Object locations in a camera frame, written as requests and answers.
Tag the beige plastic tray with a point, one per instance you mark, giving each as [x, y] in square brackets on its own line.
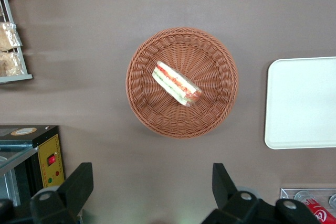
[302, 103]

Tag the red cola bottle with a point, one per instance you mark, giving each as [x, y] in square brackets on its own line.
[319, 212]

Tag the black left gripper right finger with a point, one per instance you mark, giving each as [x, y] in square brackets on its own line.
[231, 203]

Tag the clear bag of crackers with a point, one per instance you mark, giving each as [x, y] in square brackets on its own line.
[9, 36]
[10, 64]

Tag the round brown wicker basket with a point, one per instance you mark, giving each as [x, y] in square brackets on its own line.
[210, 51]

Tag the clear acrylic bottle rack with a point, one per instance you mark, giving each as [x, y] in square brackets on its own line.
[286, 193]

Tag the triangle sandwich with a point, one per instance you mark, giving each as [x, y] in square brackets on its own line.
[176, 83]

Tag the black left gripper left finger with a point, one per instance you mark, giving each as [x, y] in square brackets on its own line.
[71, 190]

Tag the black food warmer machine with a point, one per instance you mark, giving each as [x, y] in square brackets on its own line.
[48, 150]

